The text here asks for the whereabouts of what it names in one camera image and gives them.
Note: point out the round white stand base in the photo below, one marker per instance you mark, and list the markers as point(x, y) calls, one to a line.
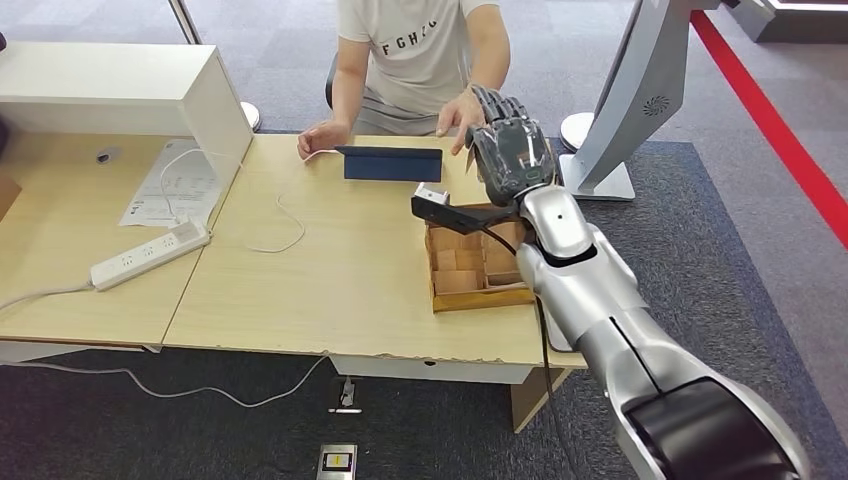
point(575, 132)

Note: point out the white desk shelf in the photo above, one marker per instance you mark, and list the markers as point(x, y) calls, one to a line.
point(99, 73)

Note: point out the silver floor socket box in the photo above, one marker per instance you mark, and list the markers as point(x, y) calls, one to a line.
point(336, 462)

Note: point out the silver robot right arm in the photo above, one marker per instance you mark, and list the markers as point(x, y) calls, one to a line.
point(596, 291)

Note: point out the person's left forearm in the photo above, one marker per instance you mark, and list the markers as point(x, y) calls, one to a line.
point(493, 60)

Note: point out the brown cardboard piece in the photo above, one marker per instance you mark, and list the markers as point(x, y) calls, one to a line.
point(8, 195)

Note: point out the floor outlet plug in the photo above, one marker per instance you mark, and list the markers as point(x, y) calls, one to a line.
point(347, 394)

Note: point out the dark blue tablet case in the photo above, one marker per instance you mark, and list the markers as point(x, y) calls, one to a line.
point(391, 167)

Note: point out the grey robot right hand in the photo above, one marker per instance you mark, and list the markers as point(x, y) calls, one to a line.
point(513, 159)

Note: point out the metal pole with round base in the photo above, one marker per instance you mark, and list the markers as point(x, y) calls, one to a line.
point(187, 23)

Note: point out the light wood desk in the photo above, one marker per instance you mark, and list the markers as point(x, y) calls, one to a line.
point(331, 298)
point(53, 232)

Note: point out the person's right forearm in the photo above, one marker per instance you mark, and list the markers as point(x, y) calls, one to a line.
point(348, 93)

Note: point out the dark platform with light strip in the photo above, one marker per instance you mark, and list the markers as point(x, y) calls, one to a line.
point(802, 26)

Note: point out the person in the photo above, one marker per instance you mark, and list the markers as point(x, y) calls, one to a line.
point(411, 60)

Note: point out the silver kiosk stand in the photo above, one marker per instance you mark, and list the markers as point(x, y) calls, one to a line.
point(646, 73)

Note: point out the dark grey floor mat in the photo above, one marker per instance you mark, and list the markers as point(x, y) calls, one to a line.
point(430, 450)

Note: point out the wooden compartment box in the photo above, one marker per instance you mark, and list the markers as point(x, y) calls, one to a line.
point(477, 301)

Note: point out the white charger plug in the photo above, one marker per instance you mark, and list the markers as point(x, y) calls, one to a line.
point(189, 230)

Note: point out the grey card reader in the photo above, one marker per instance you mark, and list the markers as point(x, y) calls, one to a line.
point(555, 339)

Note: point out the person's left hand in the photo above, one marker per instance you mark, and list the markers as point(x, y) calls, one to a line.
point(460, 116)

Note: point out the printed paper sheet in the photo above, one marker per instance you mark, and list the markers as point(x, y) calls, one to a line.
point(142, 205)

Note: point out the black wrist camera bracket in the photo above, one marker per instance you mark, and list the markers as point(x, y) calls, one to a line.
point(444, 213)

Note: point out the person's right hand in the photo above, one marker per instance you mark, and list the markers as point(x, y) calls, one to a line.
point(321, 137)

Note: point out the white power strip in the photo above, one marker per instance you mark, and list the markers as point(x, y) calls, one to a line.
point(146, 255)

